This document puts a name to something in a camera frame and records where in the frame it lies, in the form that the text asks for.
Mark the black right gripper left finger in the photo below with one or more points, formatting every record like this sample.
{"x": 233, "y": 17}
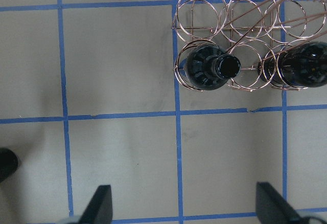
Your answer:
{"x": 99, "y": 209}

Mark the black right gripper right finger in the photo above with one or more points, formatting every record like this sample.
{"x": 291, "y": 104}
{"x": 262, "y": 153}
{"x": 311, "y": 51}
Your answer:
{"x": 270, "y": 206}

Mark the dark glass wine bottle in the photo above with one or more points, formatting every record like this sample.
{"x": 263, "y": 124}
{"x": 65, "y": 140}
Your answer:
{"x": 9, "y": 163}

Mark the dark wine bottle in basket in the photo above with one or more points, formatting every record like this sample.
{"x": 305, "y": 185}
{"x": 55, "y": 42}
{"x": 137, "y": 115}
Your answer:
{"x": 208, "y": 67}

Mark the copper wire bottle basket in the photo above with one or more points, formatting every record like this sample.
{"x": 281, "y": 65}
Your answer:
{"x": 251, "y": 30}

